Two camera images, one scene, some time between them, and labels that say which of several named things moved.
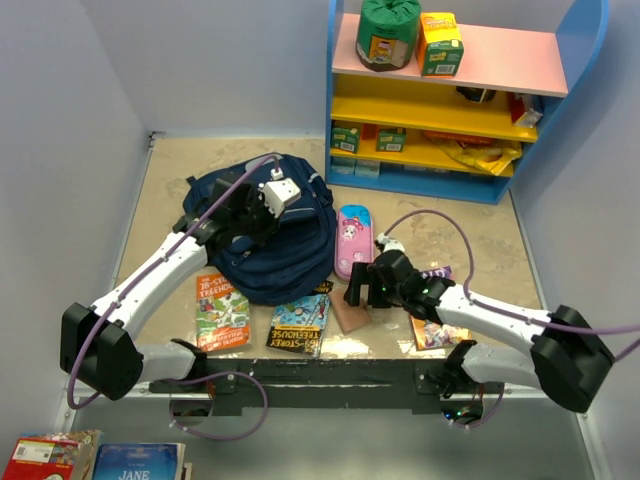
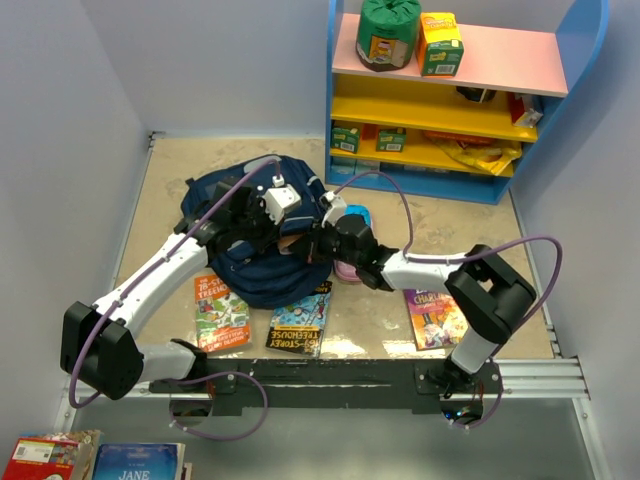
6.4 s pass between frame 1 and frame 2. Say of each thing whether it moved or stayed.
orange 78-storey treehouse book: stayed
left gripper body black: stayed
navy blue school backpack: stayed
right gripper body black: moved
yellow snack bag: stayed
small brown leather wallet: moved
